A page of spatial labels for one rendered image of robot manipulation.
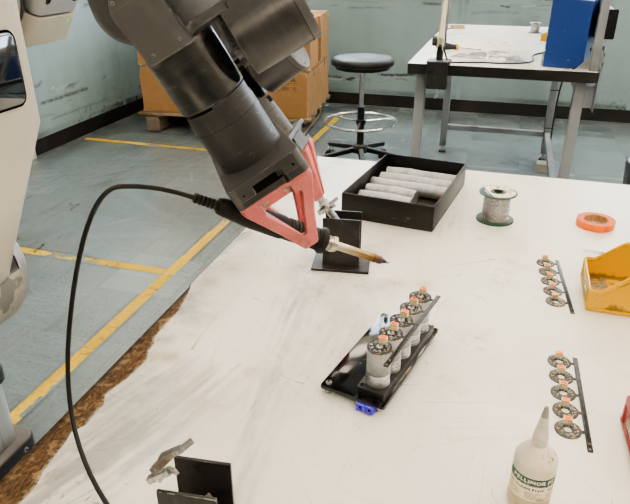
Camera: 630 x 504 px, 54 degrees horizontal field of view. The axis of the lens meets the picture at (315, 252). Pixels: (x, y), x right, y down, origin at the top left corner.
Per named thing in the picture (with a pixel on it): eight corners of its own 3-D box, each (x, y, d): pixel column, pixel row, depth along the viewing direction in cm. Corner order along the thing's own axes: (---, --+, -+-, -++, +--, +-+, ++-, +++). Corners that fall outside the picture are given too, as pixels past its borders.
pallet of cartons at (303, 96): (140, 130, 431) (126, 17, 398) (184, 104, 501) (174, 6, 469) (309, 139, 410) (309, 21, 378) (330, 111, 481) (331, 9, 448)
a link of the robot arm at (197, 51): (140, 41, 49) (132, 58, 44) (214, -6, 48) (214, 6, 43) (191, 114, 52) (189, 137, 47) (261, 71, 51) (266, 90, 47)
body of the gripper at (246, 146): (280, 133, 57) (236, 63, 53) (309, 166, 48) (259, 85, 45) (221, 172, 57) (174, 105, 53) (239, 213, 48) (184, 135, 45)
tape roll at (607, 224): (587, 215, 107) (589, 208, 106) (621, 226, 103) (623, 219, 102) (568, 224, 103) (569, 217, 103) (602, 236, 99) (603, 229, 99)
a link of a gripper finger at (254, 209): (327, 204, 60) (278, 124, 55) (351, 233, 54) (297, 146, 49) (269, 243, 60) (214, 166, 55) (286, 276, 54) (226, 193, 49)
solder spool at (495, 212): (480, 210, 109) (483, 182, 107) (516, 216, 106) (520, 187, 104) (472, 222, 104) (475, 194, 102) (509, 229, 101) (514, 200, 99)
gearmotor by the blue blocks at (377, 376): (361, 390, 63) (363, 348, 61) (371, 377, 65) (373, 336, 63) (383, 398, 62) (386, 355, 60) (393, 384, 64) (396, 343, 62)
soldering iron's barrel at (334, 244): (375, 264, 61) (318, 245, 58) (382, 250, 60) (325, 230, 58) (380, 270, 59) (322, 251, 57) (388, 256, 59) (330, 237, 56)
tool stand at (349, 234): (334, 276, 95) (292, 219, 92) (389, 246, 92) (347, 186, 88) (329, 295, 90) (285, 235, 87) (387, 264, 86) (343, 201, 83)
